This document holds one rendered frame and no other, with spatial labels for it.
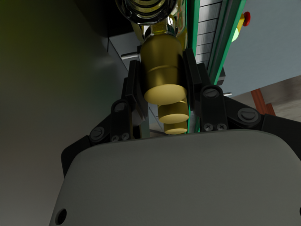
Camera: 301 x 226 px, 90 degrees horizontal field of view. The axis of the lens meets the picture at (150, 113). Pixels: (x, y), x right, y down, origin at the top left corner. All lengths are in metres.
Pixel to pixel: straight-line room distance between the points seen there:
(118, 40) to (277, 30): 0.59
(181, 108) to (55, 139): 0.13
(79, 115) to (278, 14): 0.69
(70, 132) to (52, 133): 0.03
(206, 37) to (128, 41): 0.21
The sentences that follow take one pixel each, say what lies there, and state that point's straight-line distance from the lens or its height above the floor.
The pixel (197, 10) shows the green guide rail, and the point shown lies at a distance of 0.32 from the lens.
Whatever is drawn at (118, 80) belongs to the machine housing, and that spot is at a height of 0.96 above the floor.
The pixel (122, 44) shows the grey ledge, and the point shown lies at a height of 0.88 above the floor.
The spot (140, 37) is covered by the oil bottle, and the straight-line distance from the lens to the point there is 0.17.
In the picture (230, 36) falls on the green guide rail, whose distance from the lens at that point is 0.38.
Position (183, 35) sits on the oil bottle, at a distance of 0.20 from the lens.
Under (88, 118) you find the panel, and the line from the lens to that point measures 0.23.
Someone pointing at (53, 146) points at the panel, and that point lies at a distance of 0.18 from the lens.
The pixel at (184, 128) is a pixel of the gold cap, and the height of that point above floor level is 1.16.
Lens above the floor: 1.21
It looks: 21 degrees down
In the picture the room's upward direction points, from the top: 177 degrees clockwise
